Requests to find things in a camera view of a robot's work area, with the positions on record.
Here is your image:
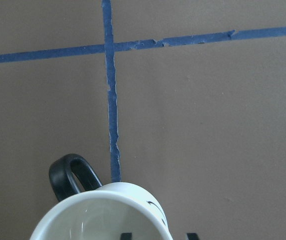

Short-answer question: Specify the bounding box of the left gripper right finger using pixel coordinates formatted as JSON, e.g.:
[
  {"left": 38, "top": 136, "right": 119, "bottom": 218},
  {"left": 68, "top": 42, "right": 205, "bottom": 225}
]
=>
[{"left": 186, "top": 232, "right": 198, "bottom": 240}]

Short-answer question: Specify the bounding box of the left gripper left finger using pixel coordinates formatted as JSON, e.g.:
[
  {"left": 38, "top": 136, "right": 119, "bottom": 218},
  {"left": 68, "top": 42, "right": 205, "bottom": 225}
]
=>
[{"left": 120, "top": 232, "right": 132, "bottom": 240}]

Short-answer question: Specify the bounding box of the white smiley mug black handle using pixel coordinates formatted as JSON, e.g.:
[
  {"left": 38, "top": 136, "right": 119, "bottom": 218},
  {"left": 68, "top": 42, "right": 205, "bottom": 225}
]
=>
[{"left": 30, "top": 153, "right": 173, "bottom": 240}]

